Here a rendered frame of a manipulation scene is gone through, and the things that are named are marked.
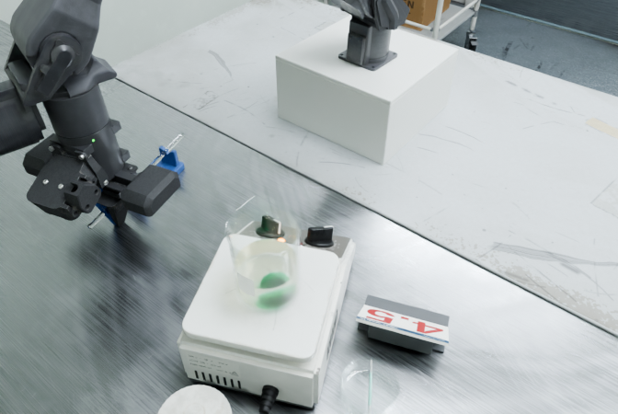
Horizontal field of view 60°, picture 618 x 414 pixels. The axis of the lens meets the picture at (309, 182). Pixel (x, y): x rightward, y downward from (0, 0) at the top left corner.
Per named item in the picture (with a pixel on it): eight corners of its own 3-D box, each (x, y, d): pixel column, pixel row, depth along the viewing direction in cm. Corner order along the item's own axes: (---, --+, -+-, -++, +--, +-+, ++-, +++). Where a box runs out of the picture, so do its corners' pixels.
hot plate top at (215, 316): (226, 236, 55) (225, 231, 55) (341, 258, 53) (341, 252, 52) (178, 336, 47) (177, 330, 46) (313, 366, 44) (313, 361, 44)
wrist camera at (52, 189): (51, 135, 58) (4, 175, 53) (107, 150, 55) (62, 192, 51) (70, 176, 62) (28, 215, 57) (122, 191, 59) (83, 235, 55)
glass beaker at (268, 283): (307, 314, 48) (307, 250, 42) (235, 323, 47) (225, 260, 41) (296, 254, 53) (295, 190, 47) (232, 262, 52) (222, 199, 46)
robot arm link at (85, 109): (97, 40, 56) (5, 67, 52) (116, 62, 53) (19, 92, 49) (114, 96, 61) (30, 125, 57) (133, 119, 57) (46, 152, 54)
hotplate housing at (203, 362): (251, 235, 66) (246, 187, 61) (355, 254, 64) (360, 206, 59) (175, 405, 50) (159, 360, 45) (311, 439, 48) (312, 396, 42)
